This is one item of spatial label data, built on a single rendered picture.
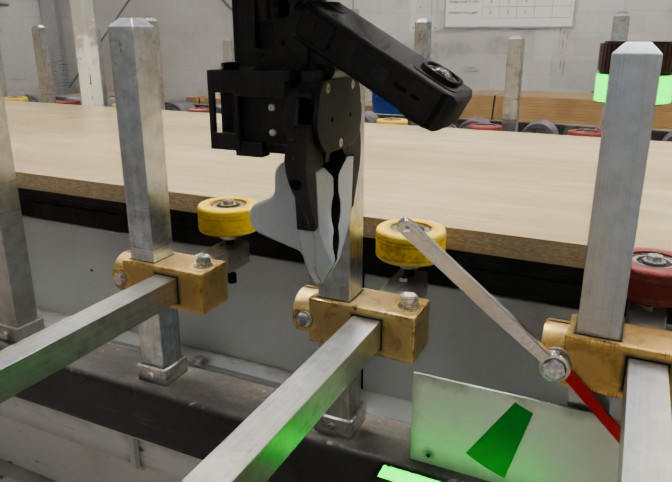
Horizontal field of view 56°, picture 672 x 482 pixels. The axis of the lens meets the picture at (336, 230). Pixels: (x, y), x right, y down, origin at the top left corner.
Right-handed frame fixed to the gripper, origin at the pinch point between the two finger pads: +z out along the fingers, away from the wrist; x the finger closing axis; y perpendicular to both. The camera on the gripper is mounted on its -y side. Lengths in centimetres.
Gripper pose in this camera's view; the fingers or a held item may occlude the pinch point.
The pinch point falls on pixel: (329, 266)
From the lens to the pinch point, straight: 45.2
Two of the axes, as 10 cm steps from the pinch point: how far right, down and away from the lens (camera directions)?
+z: 0.0, 9.5, 3.0
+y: -9.1, -1.2, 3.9
